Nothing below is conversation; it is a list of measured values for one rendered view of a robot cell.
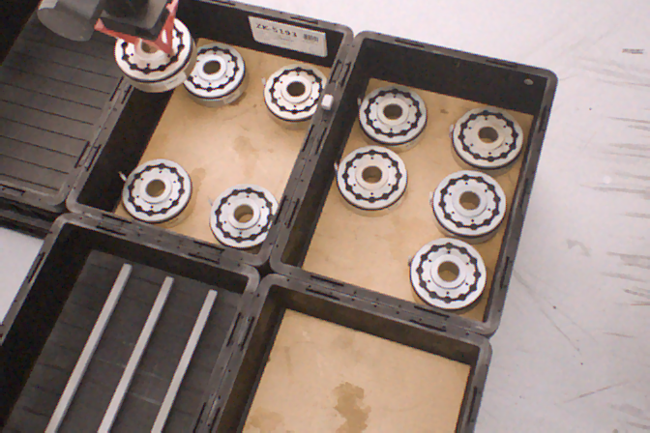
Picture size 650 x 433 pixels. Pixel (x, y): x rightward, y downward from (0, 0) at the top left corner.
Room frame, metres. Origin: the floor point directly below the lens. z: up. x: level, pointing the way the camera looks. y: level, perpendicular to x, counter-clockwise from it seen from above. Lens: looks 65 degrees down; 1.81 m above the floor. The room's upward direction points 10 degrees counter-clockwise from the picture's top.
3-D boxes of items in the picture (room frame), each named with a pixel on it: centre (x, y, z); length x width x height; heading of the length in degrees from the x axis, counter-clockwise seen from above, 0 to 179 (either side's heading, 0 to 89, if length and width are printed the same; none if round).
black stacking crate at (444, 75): (0.44, -0.13, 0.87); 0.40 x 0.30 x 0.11; 152
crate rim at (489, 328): (0.44, -0.13, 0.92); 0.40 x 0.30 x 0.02; 152
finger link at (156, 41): (0.62, 0.18, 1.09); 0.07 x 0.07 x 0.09; 60
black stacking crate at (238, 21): (0.58, 0.13, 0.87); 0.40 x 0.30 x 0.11; 152
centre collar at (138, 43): (0.63, 0.19, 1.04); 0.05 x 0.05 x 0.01
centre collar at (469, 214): (0.40, -0.20, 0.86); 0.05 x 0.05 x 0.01
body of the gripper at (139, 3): (0.62, 0.19, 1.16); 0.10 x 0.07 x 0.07; 60
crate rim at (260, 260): (0.58, 0.13, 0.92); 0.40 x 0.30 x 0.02; 152
